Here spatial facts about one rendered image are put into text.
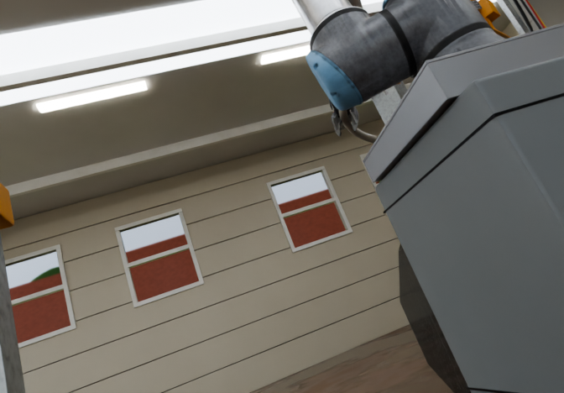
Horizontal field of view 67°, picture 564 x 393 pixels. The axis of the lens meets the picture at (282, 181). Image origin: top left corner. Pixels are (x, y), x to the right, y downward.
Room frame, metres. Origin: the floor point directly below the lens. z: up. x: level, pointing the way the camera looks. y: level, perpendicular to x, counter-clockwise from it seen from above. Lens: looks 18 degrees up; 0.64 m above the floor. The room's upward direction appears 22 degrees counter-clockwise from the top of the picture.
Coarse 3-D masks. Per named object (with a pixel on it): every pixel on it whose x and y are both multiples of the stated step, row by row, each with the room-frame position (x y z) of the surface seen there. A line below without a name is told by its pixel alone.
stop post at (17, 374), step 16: (0, 192) 0.70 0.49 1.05; (0, 208) 0.68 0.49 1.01; (0, 224) 0.72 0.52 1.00; (0, 240) 0.72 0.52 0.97; (0, 256) 0.70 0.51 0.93; (0, 272) 0.69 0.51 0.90; (0, 288) 0.68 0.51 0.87; (0, 304) 0.67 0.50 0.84; (0, 320) 0.66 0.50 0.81; (0, 336) 0.65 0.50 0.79; (16, 336) 0.72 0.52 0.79; (0, 352) 0.65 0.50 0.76; (16, 352) 0.71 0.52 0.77; (0, 368) 0.65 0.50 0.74; (16, 368) 0.70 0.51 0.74; (0, 384) 0.65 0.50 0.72; (16, 384) 0.69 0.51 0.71
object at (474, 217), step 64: (448, 128) 0.62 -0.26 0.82; (512, 128) 0.54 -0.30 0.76; (384, 192) 0.88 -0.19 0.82; (448, 192) 0.69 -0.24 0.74; (512, 192) 0.58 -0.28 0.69; (448, 256) 0.78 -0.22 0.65; (512, 256) 0.64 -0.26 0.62; (448, 320) 0.87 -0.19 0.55; (512, 320) 0.70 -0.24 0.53; (512, 384) 0.78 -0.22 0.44
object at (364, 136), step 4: (340, 112) 1.45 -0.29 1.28; (344, 112) 1.44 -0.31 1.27; (340, 116) 1.47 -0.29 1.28; (344, 116) 1.47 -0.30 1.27; (344, 120) 1.49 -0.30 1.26; (348, 120) 1.50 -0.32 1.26; (344, 124) 1.51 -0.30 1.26; (348, 124) 1.52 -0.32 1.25; (348, 128) 1.54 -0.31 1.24; (352, 128) 1.54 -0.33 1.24; (352, 132) 1.56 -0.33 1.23; (356, 132) 1.57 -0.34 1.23; (360, 132) 1.58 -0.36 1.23; (356, 136) 1.59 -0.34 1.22; (360, 136) 1.59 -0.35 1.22; (364, 136) 1.60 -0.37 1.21; (368, 136) 1.61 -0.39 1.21; (372, 136) 1.62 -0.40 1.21; (376, 136) 1.63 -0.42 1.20; (368, 140) 1.62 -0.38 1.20; (372, 140) 1.63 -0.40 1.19
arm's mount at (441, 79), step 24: (480, 48) 0.60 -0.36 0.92; (504, 48) 0.61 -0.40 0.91; (528, 48) 0.63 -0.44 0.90; (552, 48) 0.64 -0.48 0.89; (432, 72) 0.58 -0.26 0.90; (456, 72) 0.59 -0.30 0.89; (480, 72) 0.60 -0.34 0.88; (408, 96) 0.65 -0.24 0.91; (432, 96) 0.60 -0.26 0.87; (456, 96) 0.58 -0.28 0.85; (408, 120) 0.68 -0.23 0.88; (432, 120) 0.64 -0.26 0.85; (384, 144) 0.78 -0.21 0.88; (408, 144) 0.72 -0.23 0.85; (384, 168) 0.81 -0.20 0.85
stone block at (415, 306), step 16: (400, 256) 1.97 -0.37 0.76; (400, 272) 2.03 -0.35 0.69; (400, 288) 2.10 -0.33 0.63; (416, 288) 1.96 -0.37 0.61; (416, 304) 2.02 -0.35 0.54; (416, 320) 2.08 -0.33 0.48; (432, 320) 1.95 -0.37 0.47; (416, 336) 2.15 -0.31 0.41; (432, 336) 2.01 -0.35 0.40; (432, 352) 2.07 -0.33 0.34; (448, 352) 1.94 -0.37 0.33; (432, 368) 2.14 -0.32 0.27; (448, 368) 2.00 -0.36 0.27; (448, 384) 2.06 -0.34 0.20; (464, 384) 1.94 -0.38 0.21
